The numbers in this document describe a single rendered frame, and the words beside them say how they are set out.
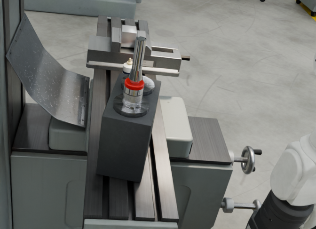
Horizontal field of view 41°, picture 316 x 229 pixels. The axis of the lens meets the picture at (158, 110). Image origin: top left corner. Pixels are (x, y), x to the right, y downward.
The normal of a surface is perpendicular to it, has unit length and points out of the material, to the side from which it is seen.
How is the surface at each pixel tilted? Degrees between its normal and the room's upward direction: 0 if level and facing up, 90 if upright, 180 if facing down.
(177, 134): 0
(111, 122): 90
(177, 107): 0
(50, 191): 90
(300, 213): 52
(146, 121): 0
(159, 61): 90
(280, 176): 90
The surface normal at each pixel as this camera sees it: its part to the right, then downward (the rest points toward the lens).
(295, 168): -0.95, 0.03
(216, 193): 0.08, 0.57
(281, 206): -0.41, -0.33
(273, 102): 0.16, -0.82
